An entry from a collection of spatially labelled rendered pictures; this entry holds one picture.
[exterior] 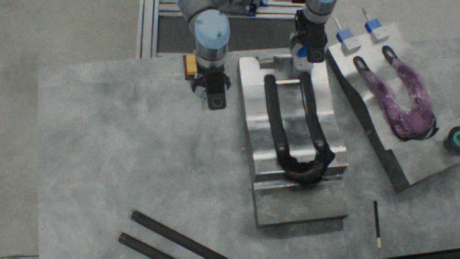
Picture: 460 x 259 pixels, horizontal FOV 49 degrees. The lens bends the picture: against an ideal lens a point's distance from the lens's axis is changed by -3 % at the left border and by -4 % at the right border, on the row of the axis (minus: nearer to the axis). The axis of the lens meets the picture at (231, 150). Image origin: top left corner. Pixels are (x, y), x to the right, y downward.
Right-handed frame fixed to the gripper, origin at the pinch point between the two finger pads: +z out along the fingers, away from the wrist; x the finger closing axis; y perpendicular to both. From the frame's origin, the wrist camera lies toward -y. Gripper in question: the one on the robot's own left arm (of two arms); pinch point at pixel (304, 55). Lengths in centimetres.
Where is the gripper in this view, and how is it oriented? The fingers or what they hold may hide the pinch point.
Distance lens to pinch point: 158.4
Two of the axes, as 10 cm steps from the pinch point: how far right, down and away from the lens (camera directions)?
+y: -1.1, -9.5, 2.9
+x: -9.9, 0.9, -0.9
